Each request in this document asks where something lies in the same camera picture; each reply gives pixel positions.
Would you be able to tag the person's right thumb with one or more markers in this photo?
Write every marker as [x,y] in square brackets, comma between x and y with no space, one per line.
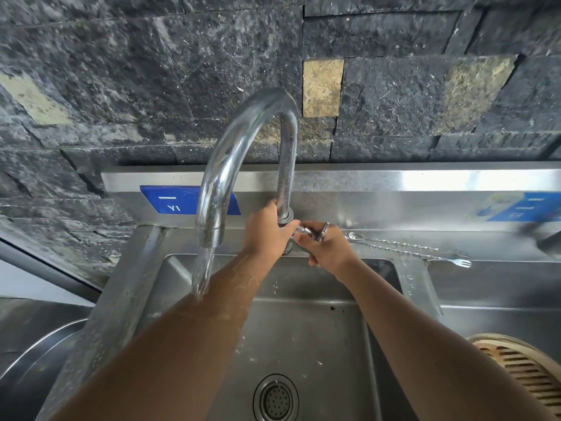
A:
[312,227]

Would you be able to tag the twisted metal bar fork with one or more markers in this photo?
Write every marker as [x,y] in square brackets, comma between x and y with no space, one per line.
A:
[438,257]

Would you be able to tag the person's left thumb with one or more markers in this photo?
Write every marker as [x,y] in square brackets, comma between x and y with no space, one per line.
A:
[290,226]

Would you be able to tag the round metal drain strainer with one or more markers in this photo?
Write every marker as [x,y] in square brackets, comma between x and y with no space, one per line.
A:
[275,399]

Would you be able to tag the stainless steel sink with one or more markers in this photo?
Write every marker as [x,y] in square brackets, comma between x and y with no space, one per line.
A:
[307,341]

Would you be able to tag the person's right hand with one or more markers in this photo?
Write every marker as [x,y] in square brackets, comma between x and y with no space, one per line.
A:
[335,254]

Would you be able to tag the person's left forearm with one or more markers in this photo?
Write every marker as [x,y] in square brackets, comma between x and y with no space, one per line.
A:
[175,337]

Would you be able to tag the round metal basin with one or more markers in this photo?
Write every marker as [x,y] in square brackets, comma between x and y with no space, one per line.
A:
[35,372]

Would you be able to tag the chrome gooseneck faucet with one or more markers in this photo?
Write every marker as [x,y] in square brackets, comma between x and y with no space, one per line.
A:
[228,162]

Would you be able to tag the person's right forearm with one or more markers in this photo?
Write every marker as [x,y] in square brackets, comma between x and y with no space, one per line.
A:
[420,346]

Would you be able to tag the small metal jigger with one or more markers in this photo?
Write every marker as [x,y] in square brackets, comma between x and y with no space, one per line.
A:
[323,231]

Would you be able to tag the bamboo steamer basket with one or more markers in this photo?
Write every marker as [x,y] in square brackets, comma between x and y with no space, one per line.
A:
[521,368]

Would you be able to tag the person's left hand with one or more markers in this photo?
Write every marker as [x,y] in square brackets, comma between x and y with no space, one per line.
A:
[263,234]

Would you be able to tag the blue and white label sticker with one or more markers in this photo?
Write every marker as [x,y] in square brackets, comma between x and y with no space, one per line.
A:
[526,208]

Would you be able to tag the twisted metal bar spoon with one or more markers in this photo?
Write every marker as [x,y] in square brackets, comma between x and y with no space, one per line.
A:
[407,246]

